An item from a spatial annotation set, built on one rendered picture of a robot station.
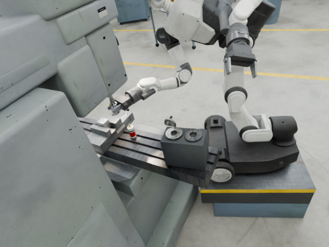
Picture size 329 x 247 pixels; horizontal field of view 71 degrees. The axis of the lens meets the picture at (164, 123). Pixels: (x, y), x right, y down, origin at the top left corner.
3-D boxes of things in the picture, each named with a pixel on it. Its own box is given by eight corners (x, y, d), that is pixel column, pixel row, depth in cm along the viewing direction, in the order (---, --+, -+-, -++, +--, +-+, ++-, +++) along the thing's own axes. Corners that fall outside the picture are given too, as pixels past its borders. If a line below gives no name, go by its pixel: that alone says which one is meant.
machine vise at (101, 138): (119, 115, 172) (114, 103, 165) (134, 119, 165) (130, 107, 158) (86, 147, 150) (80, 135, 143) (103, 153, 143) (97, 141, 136)
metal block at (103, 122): (104, 124, 154) (101, 117, 150) (111, 126, 151) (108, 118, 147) (99, 129, 151) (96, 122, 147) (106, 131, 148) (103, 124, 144)
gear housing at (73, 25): (82, 17, 116) (74, -4, 110) (120, 16, 105) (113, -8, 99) (28, 45, 95) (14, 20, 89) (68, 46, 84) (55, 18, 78)
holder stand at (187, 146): (171, 149, 136) (166, 124, 123) (208, 153, 129) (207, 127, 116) (165, 165, 128) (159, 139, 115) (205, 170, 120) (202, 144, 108)
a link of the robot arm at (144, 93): (129, 85, 137) (143, 77, 142) (130, 98, 145) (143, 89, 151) (141, 95, 132) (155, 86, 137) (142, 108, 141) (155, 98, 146)
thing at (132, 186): (133, 132, 185) (129, 121, 178) (172, 141, 170) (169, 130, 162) (93, 181, 154) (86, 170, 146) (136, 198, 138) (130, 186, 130)
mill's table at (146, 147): (73, 120, 191) (69, 113, 186) (219, 157, 136) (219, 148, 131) (52, 139, 177) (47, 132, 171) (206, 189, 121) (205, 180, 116)
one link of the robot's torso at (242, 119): (257, 123, 179) (241, 73, 153) (263, 141, 164) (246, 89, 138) (237, 129, 185) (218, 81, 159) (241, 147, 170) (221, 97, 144)
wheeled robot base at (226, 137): (281, 127, 200) (288, 96, 179) (301, 177, 161) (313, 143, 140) (207, 132, 212) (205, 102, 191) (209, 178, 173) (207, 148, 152)
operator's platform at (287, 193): (279, 153, 231) (286, 123, 206) (303, 218, 180) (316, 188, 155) (201, 156, 246) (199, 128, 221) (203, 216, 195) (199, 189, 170)
